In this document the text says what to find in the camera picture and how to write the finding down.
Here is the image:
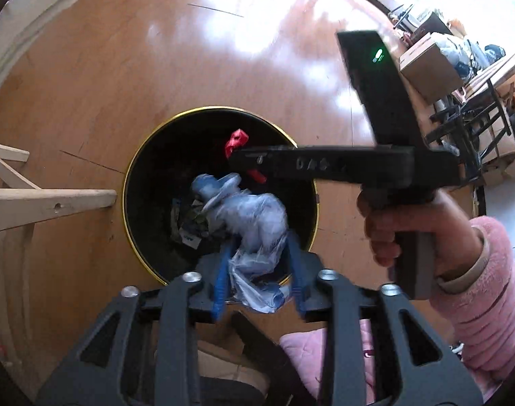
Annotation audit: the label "wooden bench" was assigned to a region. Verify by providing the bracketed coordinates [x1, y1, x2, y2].
[465, 53, 515, 98]

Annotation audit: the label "crumpled printed wrapper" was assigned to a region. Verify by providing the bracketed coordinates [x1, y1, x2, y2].
[170, 197, 209, 248]

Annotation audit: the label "red foil strip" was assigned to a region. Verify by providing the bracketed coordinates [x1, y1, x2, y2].
[224, 128, 267, 185]

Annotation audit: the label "black metal rack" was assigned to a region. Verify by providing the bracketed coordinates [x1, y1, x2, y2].
[424, 78, 514, 182]

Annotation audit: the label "person's right forearm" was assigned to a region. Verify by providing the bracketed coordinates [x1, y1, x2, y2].
[429, 216, 515, 392]

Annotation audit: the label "person's right hand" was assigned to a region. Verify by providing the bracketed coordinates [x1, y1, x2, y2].
[357, 186, 484, 292]

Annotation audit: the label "cardboard box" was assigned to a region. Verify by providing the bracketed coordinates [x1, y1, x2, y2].
[399, 31, 465, 104]

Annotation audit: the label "blue white bag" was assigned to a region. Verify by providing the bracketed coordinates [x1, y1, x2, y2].
[191, 173, 293, 314]

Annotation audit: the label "pink quilted trousers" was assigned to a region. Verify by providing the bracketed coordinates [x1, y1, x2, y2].
[279, 319, 377, 404]

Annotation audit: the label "black gold-rimmed trash bin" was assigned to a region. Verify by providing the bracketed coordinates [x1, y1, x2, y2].
[122, 106, 320, 288]

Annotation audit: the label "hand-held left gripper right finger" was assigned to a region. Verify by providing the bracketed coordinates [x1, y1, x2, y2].
[285, 230, 484, 406]

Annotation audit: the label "white wooden chair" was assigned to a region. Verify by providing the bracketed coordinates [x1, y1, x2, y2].
[0, 139, 118, 373]

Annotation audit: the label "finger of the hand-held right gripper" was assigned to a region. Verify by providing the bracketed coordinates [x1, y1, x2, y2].
[229, 145, 296, 178]

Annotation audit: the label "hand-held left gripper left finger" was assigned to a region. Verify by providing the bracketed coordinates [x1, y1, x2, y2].
[35, 241, 241, 406]

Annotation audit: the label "grey plastic bag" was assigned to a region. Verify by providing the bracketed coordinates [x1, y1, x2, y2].
[435, 34, 474, 66]

